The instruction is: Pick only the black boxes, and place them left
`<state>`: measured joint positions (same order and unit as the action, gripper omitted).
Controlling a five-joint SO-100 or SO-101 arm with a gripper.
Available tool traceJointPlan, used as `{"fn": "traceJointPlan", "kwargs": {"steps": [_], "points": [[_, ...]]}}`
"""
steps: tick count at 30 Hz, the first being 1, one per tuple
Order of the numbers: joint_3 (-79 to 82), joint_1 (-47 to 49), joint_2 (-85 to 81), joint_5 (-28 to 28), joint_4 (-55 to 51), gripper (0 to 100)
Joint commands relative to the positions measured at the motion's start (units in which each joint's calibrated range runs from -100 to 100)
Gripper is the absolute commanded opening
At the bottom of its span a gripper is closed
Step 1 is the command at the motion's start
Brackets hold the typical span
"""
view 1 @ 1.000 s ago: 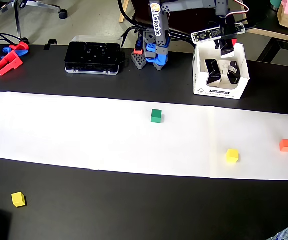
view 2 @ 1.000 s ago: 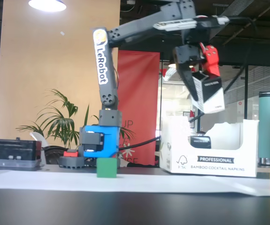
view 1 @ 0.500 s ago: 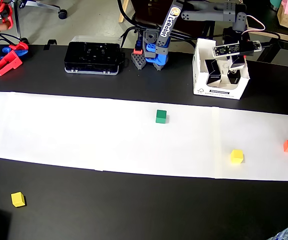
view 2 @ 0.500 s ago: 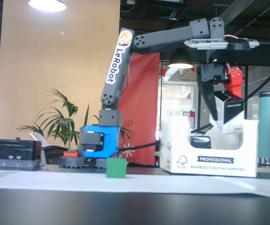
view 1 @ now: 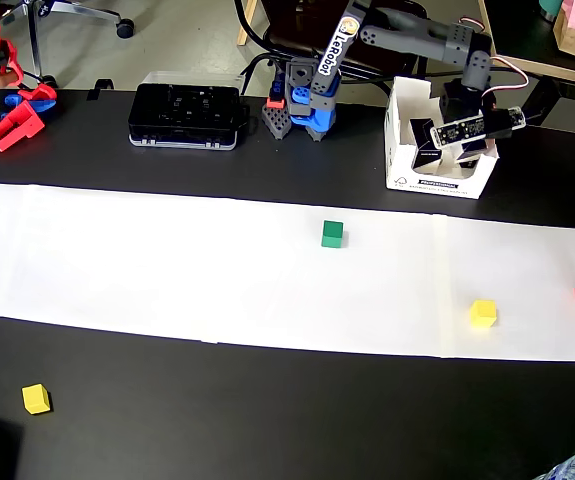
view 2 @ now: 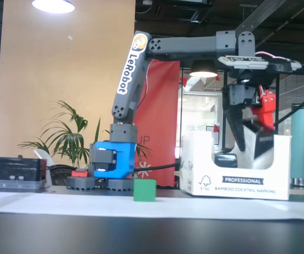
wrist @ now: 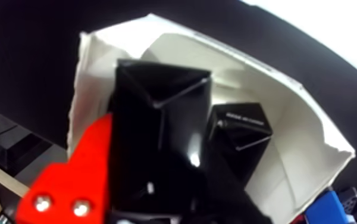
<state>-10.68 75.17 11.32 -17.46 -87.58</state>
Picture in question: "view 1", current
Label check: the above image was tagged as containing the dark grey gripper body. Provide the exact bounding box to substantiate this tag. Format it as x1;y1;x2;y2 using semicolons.
441;78;497;124

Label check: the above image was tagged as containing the grey robot arm blue base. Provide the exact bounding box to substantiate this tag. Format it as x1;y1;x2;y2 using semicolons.
260;0;494;144

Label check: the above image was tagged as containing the white cardboard napkins box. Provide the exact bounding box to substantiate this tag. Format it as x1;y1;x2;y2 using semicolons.
384;75;501;200

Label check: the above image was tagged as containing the teal insulated tumbler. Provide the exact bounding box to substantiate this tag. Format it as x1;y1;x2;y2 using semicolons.
538;0;567;22

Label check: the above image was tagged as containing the green wooden cube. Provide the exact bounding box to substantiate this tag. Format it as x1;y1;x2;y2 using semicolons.
320;220;345;249

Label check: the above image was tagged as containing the yellow wooden cube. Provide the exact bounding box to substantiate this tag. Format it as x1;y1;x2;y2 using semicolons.
468;299;498;330
21;383;52;416

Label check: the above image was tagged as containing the wooden furniture leg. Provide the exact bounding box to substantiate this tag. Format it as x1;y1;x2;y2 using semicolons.
236;0;261;47

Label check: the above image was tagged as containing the black case with clear lid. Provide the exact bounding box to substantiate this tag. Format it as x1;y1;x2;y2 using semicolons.
127;71;249;151

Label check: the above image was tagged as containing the long white paper strip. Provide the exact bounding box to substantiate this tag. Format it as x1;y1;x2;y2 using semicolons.
0;182;575;362

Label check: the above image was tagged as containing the small black clamp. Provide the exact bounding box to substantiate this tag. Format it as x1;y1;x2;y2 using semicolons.
85;78;117;102

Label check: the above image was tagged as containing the office chair wheeled base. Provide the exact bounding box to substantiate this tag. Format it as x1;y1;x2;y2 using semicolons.
0;0;136;89

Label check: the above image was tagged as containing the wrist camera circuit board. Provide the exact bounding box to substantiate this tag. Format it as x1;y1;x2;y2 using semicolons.
430;106;527;149

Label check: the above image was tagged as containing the white and red servo wire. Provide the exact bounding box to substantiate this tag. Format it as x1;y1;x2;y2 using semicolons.
459;17;531;95

